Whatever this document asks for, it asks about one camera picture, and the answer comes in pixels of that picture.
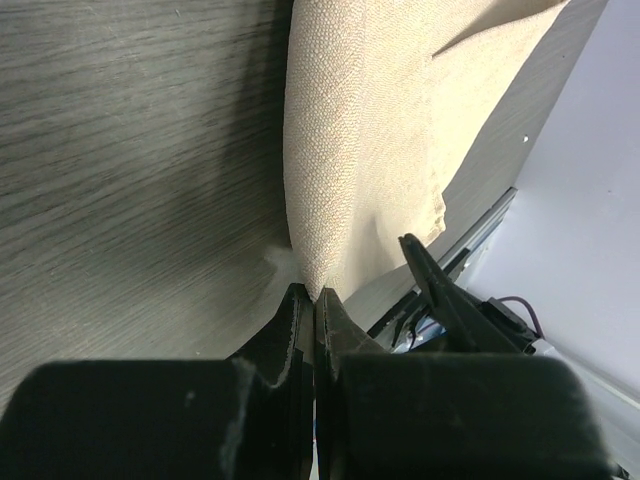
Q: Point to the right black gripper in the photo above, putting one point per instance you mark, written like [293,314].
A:
[482,326]

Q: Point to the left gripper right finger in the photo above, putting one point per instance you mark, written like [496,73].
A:
[446,415]

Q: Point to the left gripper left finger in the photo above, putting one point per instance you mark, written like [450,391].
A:
[249,416]

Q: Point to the beige cloth napkin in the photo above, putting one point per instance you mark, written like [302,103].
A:
[383,101]

